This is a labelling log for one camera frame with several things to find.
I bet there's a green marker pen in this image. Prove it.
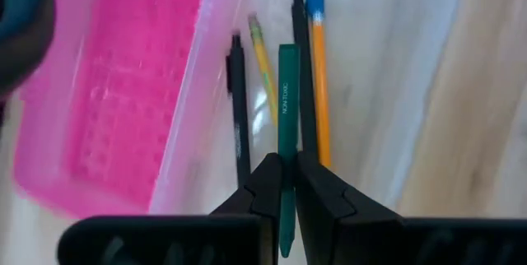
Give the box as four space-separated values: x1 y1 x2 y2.
277 44 301 259

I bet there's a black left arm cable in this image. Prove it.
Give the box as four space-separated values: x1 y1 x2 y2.
0 0 57 97

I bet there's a yellow pencil with pink eraser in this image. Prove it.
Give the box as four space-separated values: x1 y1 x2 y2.
246 13 280 128

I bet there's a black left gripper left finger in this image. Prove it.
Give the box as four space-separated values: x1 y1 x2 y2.
209 152 285 265

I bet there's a pink plastic box lid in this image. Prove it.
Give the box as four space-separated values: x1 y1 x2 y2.
12 0 211 219

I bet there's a translucent plastic supply box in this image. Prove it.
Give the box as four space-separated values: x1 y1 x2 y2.
147 0 462 216

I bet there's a black pen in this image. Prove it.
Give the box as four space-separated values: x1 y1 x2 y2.
225 32 252 188
291 0 320 163

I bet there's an orange pen with blue cap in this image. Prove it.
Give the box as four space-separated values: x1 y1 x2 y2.
305 0 333 170

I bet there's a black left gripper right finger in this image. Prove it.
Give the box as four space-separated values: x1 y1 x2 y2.
295 151 404 265

